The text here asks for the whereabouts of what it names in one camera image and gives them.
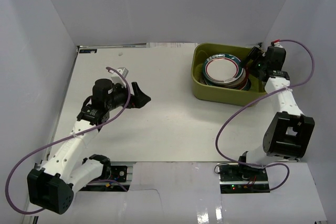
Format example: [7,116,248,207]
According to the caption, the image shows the red rimmed beige plate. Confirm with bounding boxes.
[204,69,249,90]

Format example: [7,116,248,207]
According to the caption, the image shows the teal scalloped plate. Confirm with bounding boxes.
[196,65,252,91]

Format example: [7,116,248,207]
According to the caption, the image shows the white green rimmed plate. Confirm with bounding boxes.
[202,54,246,87]

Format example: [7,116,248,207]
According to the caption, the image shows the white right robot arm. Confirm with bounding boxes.
[237,44,315,182]

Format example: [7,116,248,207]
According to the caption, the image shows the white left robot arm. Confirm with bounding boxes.
[27,79,151,215]

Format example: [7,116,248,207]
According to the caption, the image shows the olive green plastic bin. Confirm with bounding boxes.
[191,43,266,106]

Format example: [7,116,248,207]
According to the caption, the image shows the blue label sticker left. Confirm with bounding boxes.
[79,49,97,54]

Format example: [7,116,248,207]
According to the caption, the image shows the white papers at back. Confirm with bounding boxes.
[146,42,198,48]

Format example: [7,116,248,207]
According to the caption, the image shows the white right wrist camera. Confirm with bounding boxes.
[271,39,282,48]

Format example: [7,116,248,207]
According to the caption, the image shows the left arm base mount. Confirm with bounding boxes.
[105,165,133,191]

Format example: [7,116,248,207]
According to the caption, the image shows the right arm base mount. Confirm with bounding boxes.
[214,163,270,194]

